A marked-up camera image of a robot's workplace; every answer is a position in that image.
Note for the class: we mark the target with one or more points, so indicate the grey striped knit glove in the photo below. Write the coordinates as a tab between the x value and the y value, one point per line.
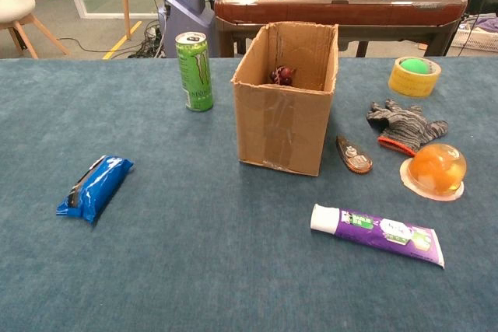
404	124

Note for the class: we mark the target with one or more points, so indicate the purple toothpaste tube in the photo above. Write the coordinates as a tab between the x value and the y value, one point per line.
381	233

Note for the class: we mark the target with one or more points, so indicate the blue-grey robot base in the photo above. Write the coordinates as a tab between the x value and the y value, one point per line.
186	1

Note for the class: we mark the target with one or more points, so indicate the open cardboard box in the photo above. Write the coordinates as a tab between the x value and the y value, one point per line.
280	126

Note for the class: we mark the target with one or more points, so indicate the red grape bunch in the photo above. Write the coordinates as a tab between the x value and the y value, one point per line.
282	75

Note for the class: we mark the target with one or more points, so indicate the green energy drink can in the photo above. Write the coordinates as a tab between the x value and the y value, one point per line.
194	75

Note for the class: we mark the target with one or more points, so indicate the blue table cloth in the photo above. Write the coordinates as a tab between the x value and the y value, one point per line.
175	262

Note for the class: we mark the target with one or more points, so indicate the blue snack packet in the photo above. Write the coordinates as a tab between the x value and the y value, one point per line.
97	188

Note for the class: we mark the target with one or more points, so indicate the brown mahjong table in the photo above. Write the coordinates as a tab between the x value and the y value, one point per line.
330	9

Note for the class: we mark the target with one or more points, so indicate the yellow tape roll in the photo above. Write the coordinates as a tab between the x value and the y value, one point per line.
410	85

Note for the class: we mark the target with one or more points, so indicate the green ball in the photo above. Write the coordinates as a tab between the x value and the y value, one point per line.
414	66

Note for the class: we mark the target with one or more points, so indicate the white plastic basket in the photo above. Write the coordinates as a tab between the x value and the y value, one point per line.
476	38

